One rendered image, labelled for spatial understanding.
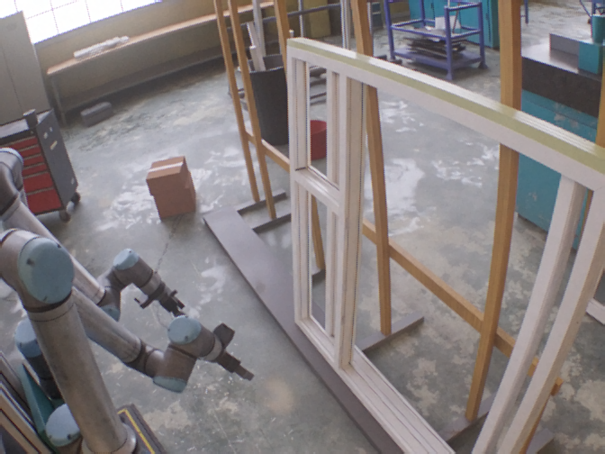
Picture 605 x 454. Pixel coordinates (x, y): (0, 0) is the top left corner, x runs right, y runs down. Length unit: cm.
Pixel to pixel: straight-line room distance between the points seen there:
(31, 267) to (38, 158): 349
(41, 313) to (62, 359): 12
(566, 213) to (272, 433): 168
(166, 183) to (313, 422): 230
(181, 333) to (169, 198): 271
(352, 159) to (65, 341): 122
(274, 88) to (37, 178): 230
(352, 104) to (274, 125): 299
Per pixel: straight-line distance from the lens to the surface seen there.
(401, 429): 219
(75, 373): 107
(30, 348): 174
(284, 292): 295
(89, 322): 125
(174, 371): 135
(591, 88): 275
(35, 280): 93
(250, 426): 241
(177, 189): 394
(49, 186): 449
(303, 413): 241
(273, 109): 463
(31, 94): 800
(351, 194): 188
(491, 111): 121
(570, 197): 118
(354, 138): 180
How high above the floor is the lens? 197
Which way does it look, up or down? 32 degrees down
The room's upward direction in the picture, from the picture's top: 10 degrees counter-clockwise
